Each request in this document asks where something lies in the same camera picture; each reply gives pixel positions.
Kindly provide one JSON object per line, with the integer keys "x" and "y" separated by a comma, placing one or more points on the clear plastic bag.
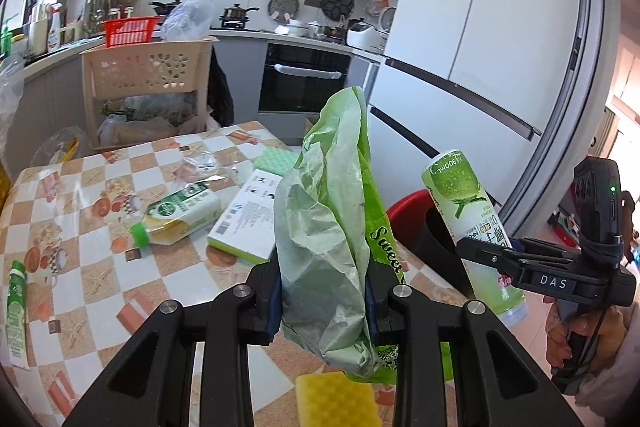
{"x": 12, "y": 79}

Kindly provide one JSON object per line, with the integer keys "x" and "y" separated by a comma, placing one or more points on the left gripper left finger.
{"x": 189, "y": 364}

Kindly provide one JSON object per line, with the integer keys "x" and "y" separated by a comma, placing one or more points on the round baking pan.
{"x": 337, "y": 10}

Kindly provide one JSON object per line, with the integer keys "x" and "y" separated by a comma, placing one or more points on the black built-in oven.
{"x": 300, "y": 80}

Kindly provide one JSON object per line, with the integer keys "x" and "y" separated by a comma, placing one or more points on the green sponge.
{"x": 276, "y": 160}

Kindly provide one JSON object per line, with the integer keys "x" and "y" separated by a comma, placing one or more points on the white rice cooker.
{"x": 372, "y": 37}

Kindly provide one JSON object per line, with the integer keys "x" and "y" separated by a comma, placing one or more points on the grey round plate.
{"x": 282, "y": 11}

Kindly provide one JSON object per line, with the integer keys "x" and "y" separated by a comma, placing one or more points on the white green glove box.
{"x": 246, "y": 228}

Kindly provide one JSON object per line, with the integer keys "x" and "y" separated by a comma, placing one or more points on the green snack bag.
{"x": 384, "y": 272}

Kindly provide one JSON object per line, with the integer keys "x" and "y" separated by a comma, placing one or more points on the beige plastic chair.
{"x": 151, "y": 68}

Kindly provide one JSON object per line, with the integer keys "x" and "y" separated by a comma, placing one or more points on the green coconut water bottle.
{"x": 468, "y": 213}

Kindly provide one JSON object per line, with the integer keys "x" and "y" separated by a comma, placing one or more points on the light green plastic bag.
{"x": 321, "y": 242}

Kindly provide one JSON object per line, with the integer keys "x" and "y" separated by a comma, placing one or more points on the brown cooking pot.
{"x": 235, "y": 17}

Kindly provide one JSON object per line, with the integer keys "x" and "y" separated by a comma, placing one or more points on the cardboard box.
{"x": 309, "y": 124}

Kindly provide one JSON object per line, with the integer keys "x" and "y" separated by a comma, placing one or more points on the white plastic bag on counter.
{"x": 190, "y": 20}

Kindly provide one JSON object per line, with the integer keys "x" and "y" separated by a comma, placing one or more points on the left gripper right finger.
{"x": 496, "y": 381}

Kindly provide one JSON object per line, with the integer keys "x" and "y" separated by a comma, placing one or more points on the green label juice bottle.
{"x": 176, "y": 215}

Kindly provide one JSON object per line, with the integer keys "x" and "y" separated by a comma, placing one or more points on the clear plastic wrapper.
{"x": 205, "y": 167}

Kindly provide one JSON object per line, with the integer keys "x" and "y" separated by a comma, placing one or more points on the black trash bin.
{"x": 435, "y": 247}

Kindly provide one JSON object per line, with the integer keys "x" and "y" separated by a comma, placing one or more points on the white refrigerator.
{"x": 487, "y": 77}

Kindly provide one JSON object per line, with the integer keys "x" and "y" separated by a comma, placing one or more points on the red plastic basket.
{"x": 131, "y": 30}

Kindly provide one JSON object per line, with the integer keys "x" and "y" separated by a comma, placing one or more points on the green toothpaste tube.
{"x": 16, "y": 316}

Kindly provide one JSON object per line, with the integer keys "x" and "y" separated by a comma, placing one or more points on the yellow sponge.
{"x": 333, "y": 400}

